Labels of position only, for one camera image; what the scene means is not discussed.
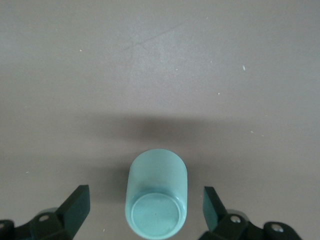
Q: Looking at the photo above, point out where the pale green cup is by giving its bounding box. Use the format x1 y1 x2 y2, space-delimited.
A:
123 148 188 239

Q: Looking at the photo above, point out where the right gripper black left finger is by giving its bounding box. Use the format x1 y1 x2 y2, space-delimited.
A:
0 184 91 240

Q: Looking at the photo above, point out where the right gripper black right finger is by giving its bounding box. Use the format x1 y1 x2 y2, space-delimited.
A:
203 186 306 240

